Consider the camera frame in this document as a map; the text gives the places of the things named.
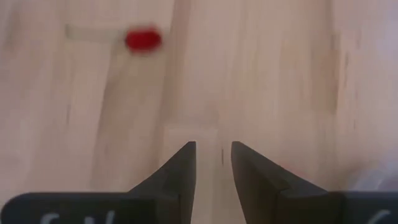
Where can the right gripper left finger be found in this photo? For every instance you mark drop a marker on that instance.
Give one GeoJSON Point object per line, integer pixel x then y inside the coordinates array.
{"type": "Point", "coordinates": [161, 199]}

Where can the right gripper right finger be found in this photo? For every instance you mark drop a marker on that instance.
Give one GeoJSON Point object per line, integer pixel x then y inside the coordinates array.
{"type": "Point", "coordinates": [273, 199]}

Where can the red chili toy green stem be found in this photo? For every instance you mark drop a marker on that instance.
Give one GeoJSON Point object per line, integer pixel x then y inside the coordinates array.
{"type": "Point", "coordinates": [143, 40]}

